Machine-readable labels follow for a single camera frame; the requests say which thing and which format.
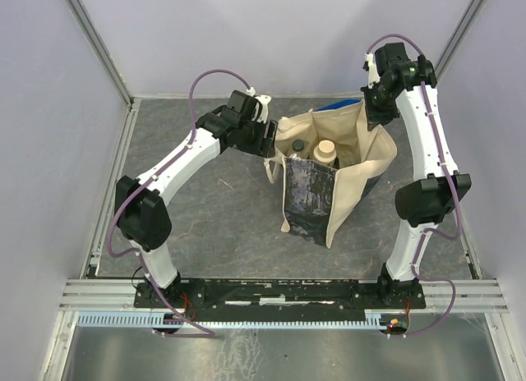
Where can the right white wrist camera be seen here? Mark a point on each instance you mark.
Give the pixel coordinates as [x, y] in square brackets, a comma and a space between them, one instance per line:
[370, 67]

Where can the beige jar wide lid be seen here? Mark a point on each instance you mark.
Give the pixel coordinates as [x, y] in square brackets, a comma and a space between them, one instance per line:
[325, 153]

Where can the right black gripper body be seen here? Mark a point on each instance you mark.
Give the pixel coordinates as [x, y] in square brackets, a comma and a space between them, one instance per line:
[380, 108]

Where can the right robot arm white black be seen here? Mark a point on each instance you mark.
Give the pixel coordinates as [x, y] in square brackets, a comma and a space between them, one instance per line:
[399, 86]

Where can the beige canvas tote bag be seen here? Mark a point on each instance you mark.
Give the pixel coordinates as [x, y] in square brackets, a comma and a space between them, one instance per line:
[317, 199]

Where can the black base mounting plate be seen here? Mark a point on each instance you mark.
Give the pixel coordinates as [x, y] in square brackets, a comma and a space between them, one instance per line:
[195, 294]

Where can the left aluminium frame post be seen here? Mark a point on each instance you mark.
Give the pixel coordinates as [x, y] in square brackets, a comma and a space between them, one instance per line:
[97, 44]

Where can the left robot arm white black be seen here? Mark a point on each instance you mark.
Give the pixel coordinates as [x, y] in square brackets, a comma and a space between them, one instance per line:
[141, 203]

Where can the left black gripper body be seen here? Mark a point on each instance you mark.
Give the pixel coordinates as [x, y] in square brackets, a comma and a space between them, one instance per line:
[252, 140]

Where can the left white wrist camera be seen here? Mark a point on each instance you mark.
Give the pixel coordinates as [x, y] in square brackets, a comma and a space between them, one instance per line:
[262, 109]

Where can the aluminium front rail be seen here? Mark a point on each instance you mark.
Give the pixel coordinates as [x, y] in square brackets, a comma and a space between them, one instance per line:
[472, 296]

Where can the right aluminium frame post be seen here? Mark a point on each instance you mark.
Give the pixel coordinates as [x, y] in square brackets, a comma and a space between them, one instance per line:
[445, 25]

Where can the blue cloth behind bag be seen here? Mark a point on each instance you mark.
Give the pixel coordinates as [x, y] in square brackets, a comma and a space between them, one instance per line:
[339, 104]

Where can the small circuit board red led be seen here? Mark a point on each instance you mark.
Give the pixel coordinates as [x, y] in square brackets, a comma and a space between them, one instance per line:
[397, 325]

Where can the aluminium frame post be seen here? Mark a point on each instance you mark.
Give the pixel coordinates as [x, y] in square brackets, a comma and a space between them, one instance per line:
[445, 25]
[97, 44]

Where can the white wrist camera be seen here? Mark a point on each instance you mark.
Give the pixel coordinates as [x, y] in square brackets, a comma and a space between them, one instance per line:
[262, 109]
[370, 67]

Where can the light blue cable duct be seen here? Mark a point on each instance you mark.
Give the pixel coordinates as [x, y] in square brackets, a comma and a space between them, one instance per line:
[265, 316]

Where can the clear bottle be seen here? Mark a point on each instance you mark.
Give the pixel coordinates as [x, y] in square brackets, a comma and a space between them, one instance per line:
[298, 146]

